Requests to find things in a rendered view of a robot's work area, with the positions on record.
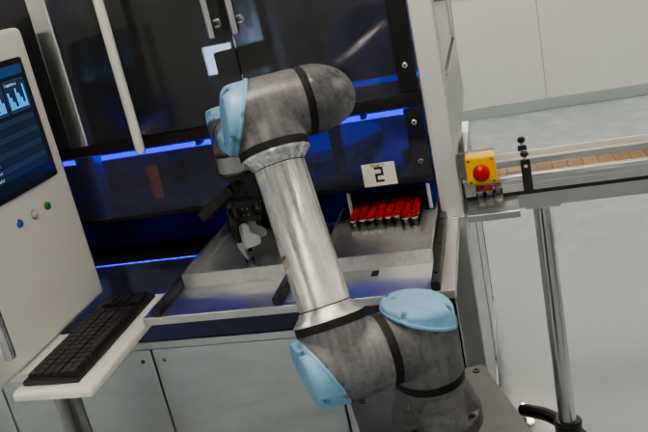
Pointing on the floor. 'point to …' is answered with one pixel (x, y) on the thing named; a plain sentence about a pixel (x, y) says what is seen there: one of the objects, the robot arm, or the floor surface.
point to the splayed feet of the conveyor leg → (548, 418)
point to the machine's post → (443, 142)
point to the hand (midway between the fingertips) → (246, 251)
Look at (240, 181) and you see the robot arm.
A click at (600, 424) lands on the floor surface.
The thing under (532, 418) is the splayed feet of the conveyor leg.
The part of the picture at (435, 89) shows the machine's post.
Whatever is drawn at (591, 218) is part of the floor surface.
